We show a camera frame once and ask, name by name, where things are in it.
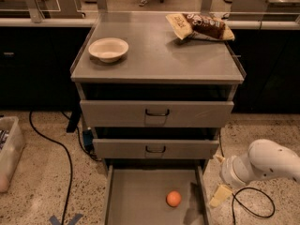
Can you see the blue power box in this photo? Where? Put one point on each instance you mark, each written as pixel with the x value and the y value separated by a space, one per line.
pixel 87 138

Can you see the orange fruit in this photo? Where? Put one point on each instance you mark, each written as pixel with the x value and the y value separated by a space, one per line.
pixel 173 198

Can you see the grey drawer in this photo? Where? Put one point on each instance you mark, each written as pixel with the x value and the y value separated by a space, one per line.
pixel 165 149
pixel 161 114
pixel 136 196

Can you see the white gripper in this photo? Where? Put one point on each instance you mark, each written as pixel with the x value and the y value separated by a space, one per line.
pixel 227 172

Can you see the clear plastic bin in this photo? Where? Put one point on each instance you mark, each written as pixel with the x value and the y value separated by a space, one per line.
pixel 11 150

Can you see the white bowl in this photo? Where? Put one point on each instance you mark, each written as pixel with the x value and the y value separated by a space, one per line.
pixel 109 49

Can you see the grey drawer cabinet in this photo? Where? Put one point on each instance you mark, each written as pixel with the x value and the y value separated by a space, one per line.
pixel 158 66

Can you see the top grey drawer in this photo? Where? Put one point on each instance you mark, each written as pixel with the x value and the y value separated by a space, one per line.
pixel 161 114

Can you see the brown chip bag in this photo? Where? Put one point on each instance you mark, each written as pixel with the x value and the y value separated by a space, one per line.
pixel 194 25

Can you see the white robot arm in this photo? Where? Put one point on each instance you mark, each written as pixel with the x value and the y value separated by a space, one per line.
pixel 263 160

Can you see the middle grey drawer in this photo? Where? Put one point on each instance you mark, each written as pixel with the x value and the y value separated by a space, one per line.
pixel 165 149

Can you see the bottom grey drawer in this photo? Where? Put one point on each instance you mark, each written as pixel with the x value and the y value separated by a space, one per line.
pixel 136 196

